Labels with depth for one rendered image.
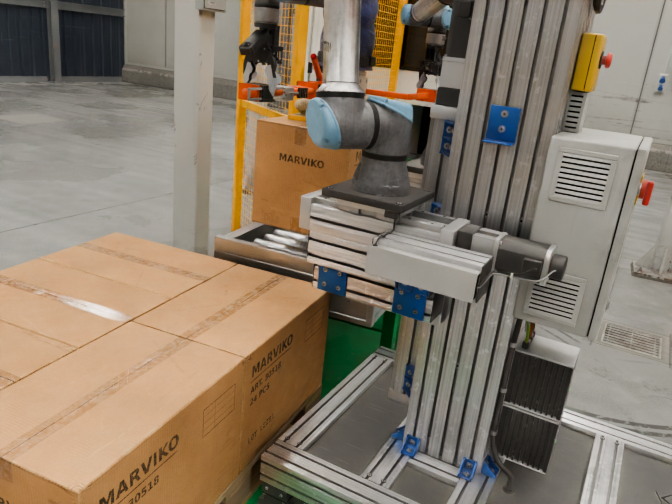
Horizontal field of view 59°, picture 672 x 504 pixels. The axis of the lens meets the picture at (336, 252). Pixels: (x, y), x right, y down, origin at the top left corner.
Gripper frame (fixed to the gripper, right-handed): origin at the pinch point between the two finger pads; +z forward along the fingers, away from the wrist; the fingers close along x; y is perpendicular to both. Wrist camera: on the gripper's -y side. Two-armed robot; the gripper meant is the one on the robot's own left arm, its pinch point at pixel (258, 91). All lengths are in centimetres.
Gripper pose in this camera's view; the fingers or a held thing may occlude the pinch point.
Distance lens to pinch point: 193.1
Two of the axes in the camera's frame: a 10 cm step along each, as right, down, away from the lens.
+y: 4.5, -2.5, 8.5
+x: -8.9, -2.4, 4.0
